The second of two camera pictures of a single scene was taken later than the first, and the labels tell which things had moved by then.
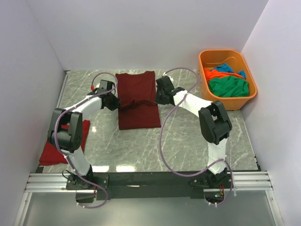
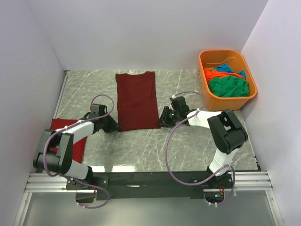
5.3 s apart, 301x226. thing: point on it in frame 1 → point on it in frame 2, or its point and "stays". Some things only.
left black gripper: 116,104 → 113,126
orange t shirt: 209,74 stays
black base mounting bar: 117,185 stays
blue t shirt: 225,68 stays
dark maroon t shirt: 137,108 stays
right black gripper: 157,100 → 164,119
